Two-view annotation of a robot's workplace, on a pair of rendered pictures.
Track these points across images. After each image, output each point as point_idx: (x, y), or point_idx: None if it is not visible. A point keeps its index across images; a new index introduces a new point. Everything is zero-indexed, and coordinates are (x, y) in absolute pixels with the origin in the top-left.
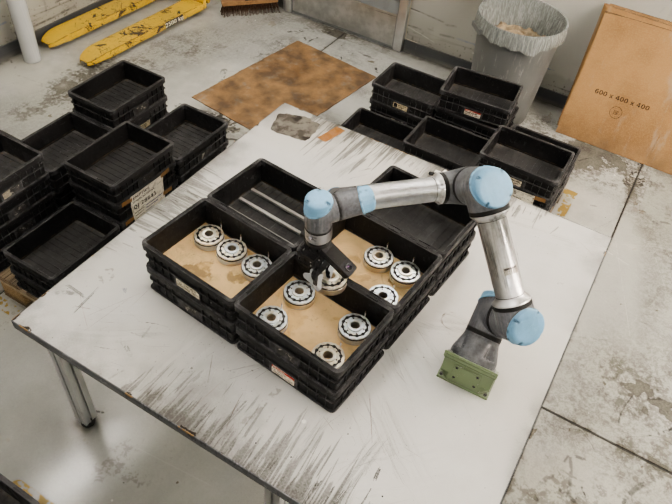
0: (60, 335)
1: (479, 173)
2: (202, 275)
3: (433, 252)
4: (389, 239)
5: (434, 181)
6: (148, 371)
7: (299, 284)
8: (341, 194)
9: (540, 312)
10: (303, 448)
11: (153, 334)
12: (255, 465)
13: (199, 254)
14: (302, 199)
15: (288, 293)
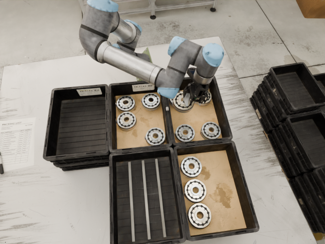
0: (305, 237)
1: (105, 1)
2: (221, 190)
3: (110, 88)
4: (112, 119)
5: (108, 46)
6: (268, 175)
7: (181, 136)
8: (194, 47)
9: (125, 20)
10: (226, 96)
11: (254, 195)
12: (247, 104)
13: (212, 208)
14: (115, 196)
15: (191, 135)
